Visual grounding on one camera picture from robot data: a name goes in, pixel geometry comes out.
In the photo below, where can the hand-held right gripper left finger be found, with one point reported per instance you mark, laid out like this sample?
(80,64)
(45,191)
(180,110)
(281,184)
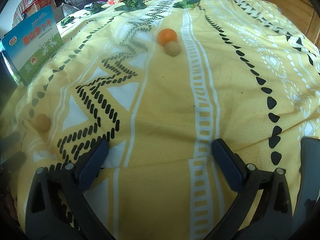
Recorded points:
(93,165)

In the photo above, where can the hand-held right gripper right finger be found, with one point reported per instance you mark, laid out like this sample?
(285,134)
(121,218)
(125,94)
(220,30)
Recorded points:
(226,165)

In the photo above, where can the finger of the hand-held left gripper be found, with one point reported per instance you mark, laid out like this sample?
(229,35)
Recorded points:
(12,162)
(8,141)

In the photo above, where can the brown round fruit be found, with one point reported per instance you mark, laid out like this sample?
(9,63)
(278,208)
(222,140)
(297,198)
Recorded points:
(172,48)
(41,122)

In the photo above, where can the large orange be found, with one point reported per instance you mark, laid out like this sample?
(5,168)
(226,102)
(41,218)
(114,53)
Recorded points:
(167,36)

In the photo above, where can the yellow patterned blanket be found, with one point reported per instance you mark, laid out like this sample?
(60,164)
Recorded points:
(165,105)

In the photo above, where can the blue green cardboard box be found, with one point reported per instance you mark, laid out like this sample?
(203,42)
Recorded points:
(35,45)

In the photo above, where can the green bok choy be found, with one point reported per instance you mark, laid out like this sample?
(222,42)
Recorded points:
(66,20)
(132,3)
(188,2)
(95,6)

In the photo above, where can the pile of cardboard boxes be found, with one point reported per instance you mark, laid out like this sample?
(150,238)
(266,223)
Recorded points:
(37,3)

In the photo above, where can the wooden headboard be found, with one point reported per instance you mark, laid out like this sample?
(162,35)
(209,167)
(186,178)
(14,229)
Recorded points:
(292,5)

